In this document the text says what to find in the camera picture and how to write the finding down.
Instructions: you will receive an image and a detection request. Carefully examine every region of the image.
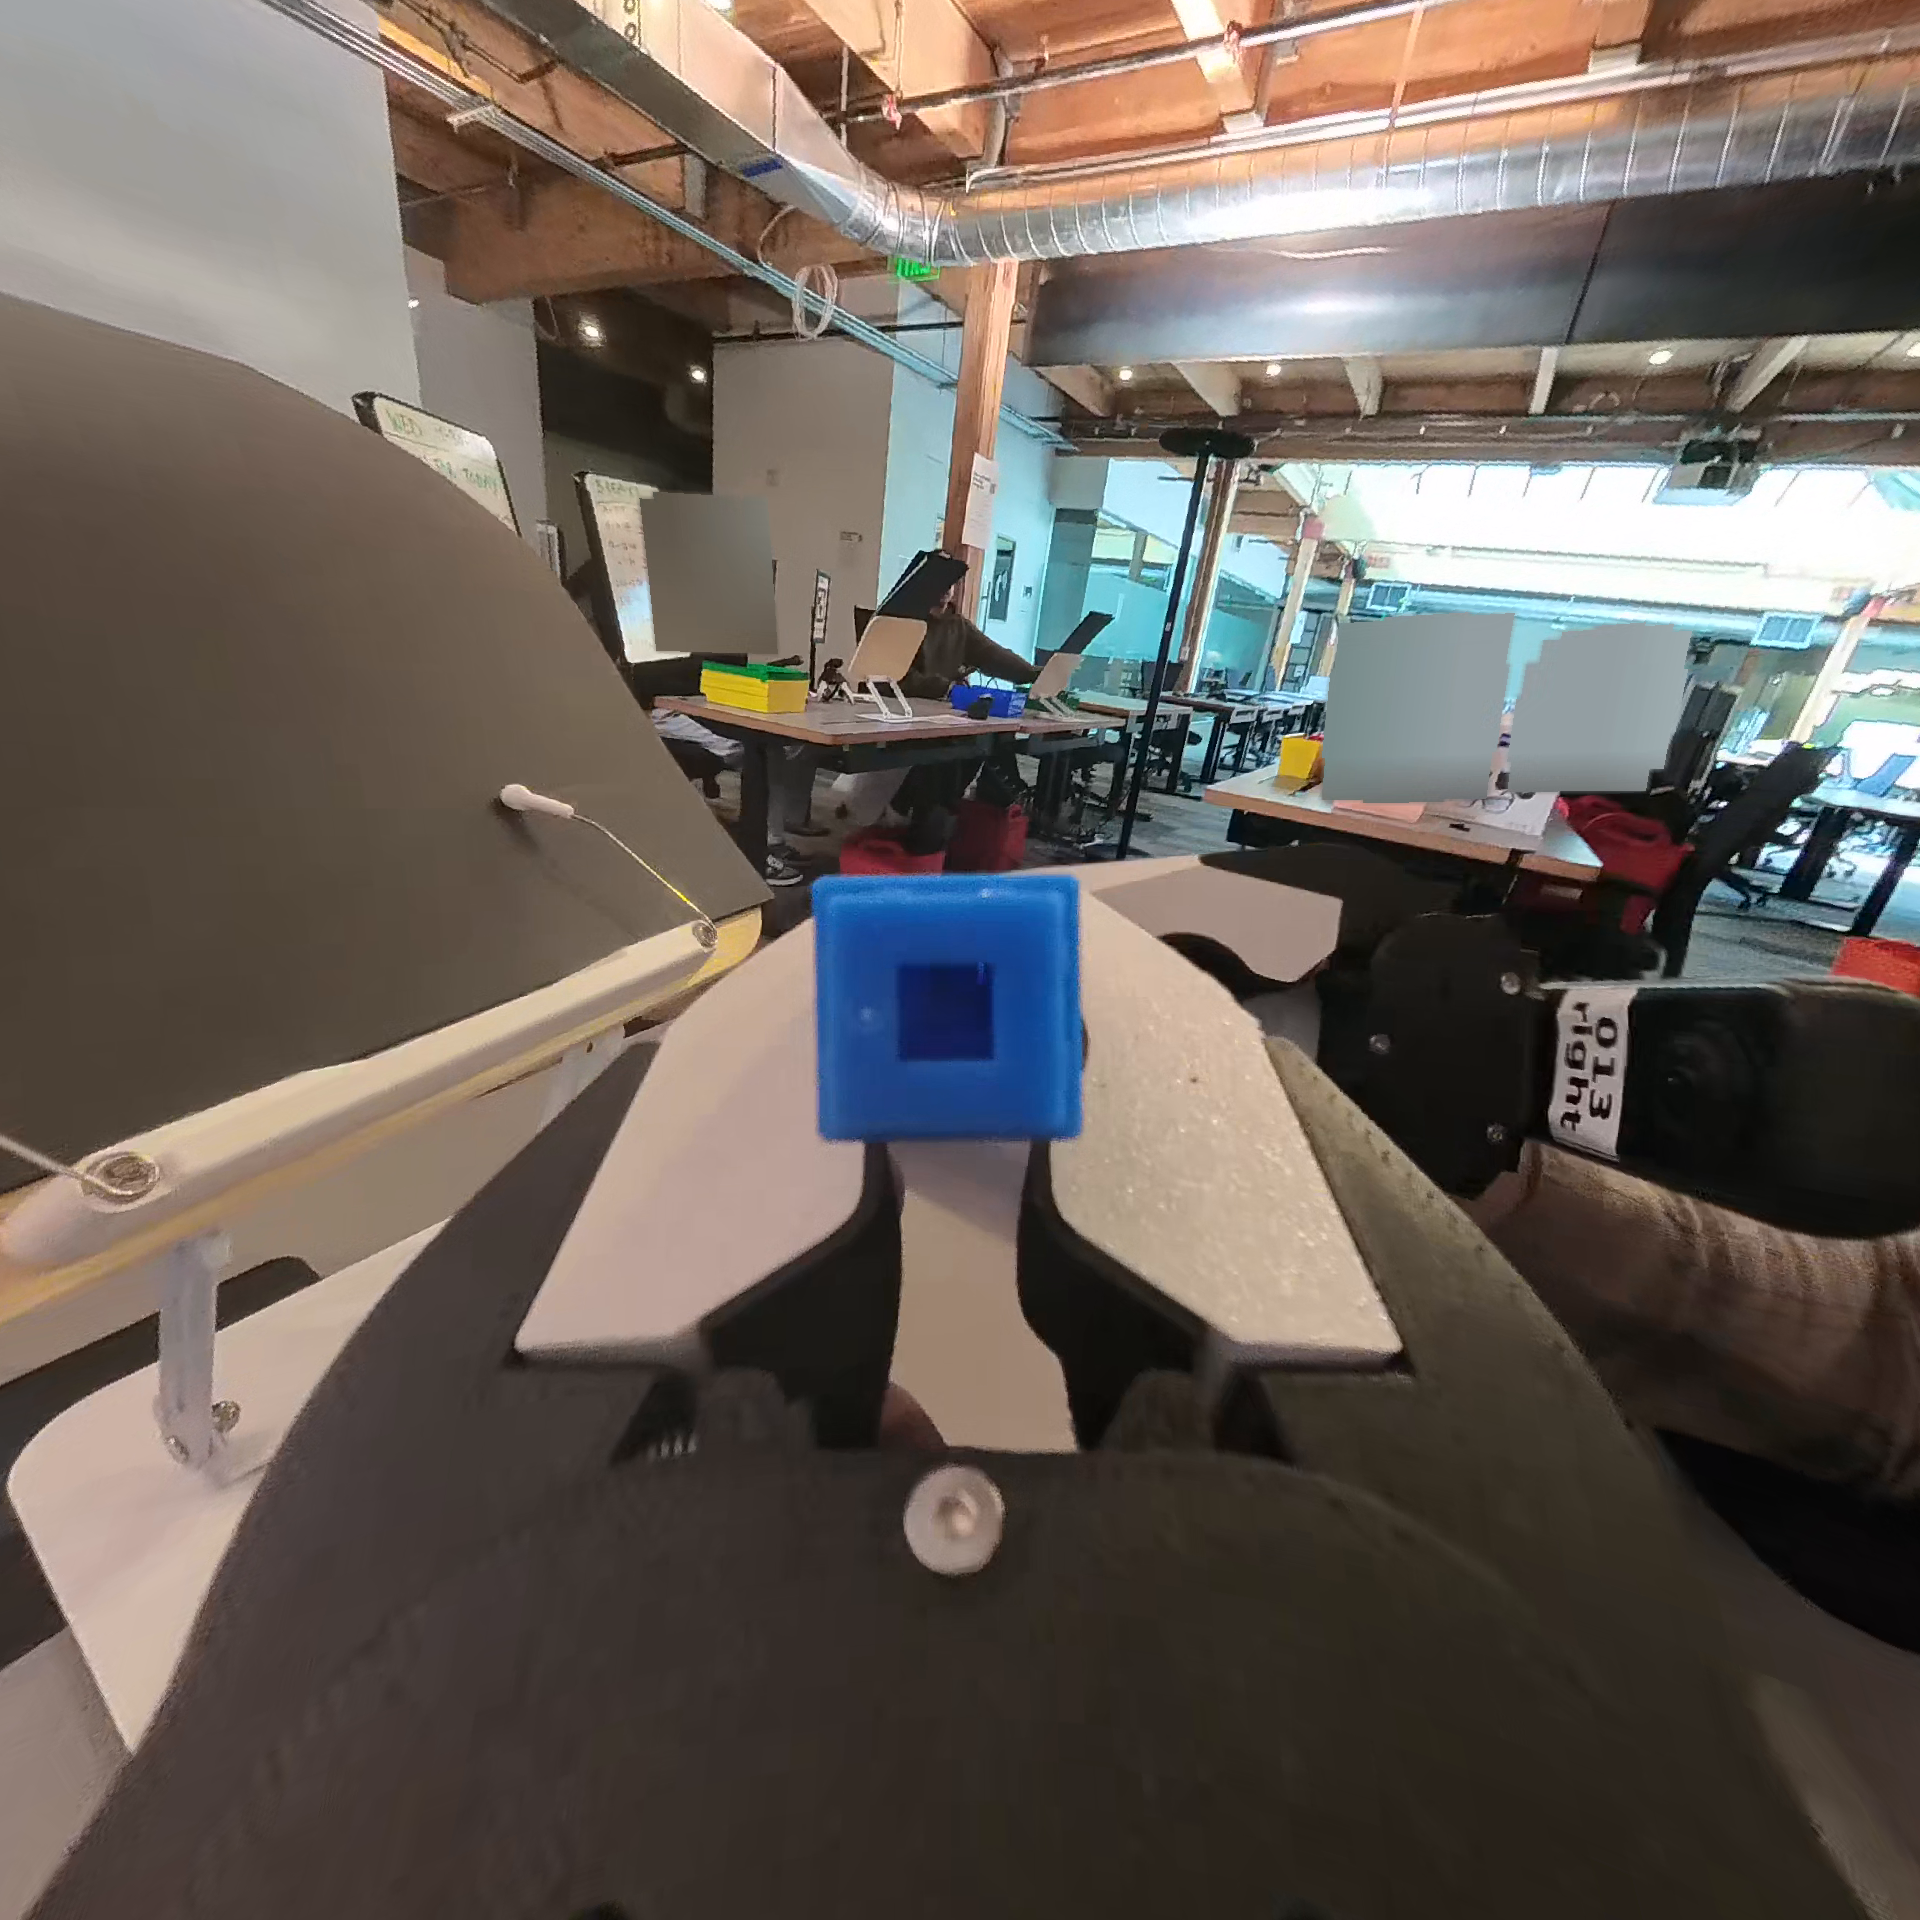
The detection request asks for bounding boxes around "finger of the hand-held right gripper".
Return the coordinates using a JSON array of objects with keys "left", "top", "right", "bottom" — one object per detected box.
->
[{"left": 1089, "top": 855, "right": 1347, "bottom": 991}]

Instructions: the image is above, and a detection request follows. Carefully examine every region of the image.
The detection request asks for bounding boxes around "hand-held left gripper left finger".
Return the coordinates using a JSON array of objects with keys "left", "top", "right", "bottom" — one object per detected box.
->
[{"left": 517, "top": 900, "right": 903, "bottom": 1412}]

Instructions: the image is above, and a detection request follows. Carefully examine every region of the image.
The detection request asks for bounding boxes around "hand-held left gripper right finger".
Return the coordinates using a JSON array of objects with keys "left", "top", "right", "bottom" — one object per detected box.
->
[{"left": 1021, "top": 895, "right": 1404, "bottom": 1412}]

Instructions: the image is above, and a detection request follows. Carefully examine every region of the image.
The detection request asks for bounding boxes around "long blue rectangular bar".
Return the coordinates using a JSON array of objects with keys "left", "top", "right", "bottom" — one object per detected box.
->
[{"left": 812, "top": 870, "right": 1089, "bottom": 1148}]

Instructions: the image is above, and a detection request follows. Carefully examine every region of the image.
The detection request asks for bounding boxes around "black swivel chair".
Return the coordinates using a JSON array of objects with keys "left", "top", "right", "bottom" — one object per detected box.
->
[{"left": 1561, "top": 745, "right": 1839, "bottom": 975}]

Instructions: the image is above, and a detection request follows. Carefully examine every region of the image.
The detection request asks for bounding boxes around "long wooden workbench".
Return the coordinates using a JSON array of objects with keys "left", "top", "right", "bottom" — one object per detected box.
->
[{"left": 660, "top": 686, "right": 1127, "bottom": 878}]

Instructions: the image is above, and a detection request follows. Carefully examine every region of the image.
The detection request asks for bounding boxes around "whiteboard easel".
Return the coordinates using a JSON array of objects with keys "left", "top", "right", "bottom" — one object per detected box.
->
[
  {"left": 577, "top": 470, "right": 663, "bottom": 667},
  {"left": 354, "top": 390, "right": 529, "bottom": 542}
]

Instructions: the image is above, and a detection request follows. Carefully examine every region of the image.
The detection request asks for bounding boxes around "black backdrop board stand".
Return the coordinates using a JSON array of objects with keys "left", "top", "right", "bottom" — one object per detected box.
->
[{"left": 0, "top": 286, "right": 771, "bottom": 1338}]

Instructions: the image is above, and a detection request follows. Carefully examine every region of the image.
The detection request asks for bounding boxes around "thin white wire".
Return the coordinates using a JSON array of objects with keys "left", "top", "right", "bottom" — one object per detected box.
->
[{"left": 498, "top": 781, "right": 722, "bottom": 951}]

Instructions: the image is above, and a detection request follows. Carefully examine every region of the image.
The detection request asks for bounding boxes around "wooden ceiling post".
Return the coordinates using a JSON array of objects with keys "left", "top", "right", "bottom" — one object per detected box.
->
[{"left": 938, "top": 257, "right": 1029, "bottom": 602}]

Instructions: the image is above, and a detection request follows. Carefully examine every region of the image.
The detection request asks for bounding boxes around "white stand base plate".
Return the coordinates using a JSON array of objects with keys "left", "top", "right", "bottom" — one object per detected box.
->
[{"left": 7, "top": 1231, "right": 453, "bottom": 1757}]

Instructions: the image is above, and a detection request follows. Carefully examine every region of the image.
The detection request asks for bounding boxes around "silver ceiling duct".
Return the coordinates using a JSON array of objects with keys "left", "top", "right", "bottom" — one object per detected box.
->
[{"left": 481, "top": 0, "right": 1920, "bottom": 271}]

